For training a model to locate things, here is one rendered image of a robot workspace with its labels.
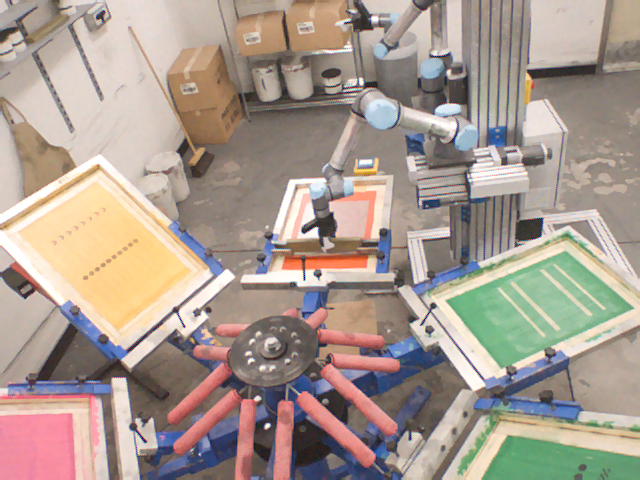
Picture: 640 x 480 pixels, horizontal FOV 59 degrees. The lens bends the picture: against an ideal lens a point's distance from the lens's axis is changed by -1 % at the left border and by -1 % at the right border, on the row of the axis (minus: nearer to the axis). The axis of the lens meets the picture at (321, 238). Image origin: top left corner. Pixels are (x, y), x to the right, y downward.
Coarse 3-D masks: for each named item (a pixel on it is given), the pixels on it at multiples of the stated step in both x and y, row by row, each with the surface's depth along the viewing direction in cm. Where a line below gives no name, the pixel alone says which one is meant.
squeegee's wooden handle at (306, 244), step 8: (288, 240) 269; (296, 240) 268; (304, 240) 267; (312, 240) 266; (328, 240) 264; (336, 240) 263; (344, 240) 263; (352, 240) 262; (360, 240) 261; (288, 248) 271; (296, 248) 270; (304, 248) 269; (312, 248) 268; (320, 248) 268; (336, 248) 266; (344, 248) 265; (352, 248) 265
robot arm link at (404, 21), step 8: (416, 0) 272; (424, 0) 270; (432, 0) 271; (408, 8) 278; (416, 8) 274; (424, 8) 273; (400, 16) 283; (408, 16) 279; (416, 16) 279; (400, 24) 284; (408, 24) 283; (392, 32) 289; (400, 32) 287; (384, 40) 294; (392, 40) 291; (376, 48) 296; (384, 48) 294; (376, 56) 300; (384, 56) 297
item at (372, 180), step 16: (384, 176) 309; (288, 192) 312; (288, 208) 303; (384, 208) 287; (384, 224) 277; (272, 256) 274; (272, 272) 264; (288, 272) 262; (336, 272) 257; (352, 272) 255; (368, 272) 254
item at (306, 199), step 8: (304, 200) 310; (336, 200) 305; (304, 208) 304; (312, 208) 303; (336, 208) 300; (304, 216) 299; (312, 216) 298; (296, 224) 295; (296, 232) 290; (312, 232) 287; (288, 256) 276; (296, 256) 275; (312, 256) 273; (320, 256) 272; (288, 264) 272; (296, 264) 271; (312, 264) 269; (320, 264) 268
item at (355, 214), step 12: (360, 192) 307; (372, 192) 305; (348, 204) 301; (360, 204) 299; (372, 204) 297; (336, 216) 294; (348, 216) 293; (360, 216) 291; (372, 216) 289; (348, 228) 285; (360, 228) 284; (372, 228) 282; (324, 264) 267; (336, 264) 266; (348, 264) 265; (360, 264) 264
